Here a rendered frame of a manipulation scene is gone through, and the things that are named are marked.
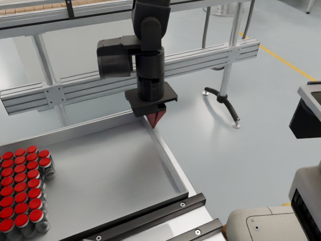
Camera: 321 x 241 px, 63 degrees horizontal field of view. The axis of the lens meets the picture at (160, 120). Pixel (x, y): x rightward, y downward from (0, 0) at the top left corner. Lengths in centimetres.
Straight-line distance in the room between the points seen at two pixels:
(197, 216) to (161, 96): 25
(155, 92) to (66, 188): 26
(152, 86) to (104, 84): 103
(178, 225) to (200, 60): 134
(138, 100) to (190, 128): 142
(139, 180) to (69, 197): 14
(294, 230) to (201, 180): 61
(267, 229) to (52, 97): 122
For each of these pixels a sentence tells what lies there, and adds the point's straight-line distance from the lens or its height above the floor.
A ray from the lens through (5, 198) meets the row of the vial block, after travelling 55.
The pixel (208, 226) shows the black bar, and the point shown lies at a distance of 49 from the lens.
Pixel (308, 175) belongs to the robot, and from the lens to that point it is 75.
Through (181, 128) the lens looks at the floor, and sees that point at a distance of 194.
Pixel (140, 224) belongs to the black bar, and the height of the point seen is 90.
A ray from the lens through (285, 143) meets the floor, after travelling 203.
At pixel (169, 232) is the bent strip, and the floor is 88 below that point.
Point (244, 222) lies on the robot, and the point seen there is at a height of 28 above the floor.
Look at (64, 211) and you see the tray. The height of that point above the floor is 88.
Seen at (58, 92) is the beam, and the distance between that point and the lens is 152.
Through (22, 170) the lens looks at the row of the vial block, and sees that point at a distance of 57.
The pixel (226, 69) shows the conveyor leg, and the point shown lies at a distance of 193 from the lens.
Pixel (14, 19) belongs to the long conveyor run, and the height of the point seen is 91.
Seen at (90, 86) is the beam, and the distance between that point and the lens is 153.
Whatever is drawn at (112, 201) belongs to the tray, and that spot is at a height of 88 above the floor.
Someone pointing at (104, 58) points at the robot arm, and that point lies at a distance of 50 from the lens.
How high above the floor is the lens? 133
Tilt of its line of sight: 42 degrees down
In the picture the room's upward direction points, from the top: straight up
